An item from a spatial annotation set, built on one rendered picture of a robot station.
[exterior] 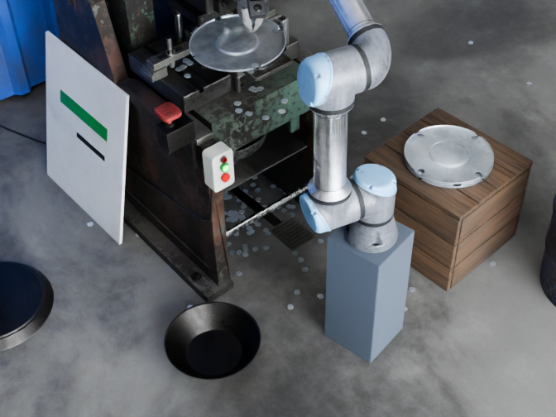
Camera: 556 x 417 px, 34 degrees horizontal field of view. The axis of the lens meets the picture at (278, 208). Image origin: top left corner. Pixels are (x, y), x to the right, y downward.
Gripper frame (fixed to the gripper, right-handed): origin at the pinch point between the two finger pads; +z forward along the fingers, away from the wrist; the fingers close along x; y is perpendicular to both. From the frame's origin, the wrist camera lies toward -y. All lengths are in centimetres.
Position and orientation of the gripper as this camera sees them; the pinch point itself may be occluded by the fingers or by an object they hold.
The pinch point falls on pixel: (252, 29)
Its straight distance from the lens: 261.0
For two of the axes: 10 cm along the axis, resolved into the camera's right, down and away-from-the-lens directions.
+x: -9.8, 1.2, -1.3
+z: -0.2, 6.4, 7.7
